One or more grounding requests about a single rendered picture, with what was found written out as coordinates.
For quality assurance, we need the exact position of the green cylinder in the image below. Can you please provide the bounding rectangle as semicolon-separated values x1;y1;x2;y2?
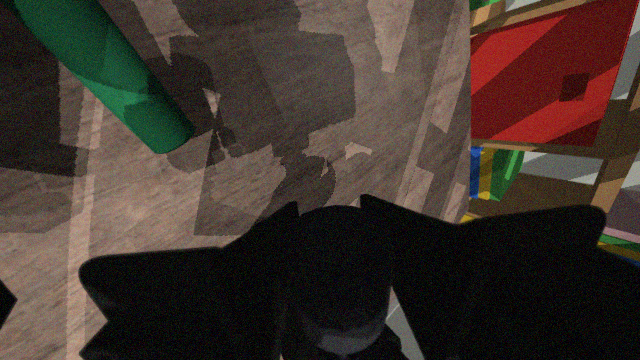
0;0;195;154

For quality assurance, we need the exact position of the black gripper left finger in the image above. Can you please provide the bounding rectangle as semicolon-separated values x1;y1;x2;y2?
78;201;299;360

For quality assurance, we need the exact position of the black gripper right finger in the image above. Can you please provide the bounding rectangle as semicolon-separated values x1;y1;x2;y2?
360;194;607;360

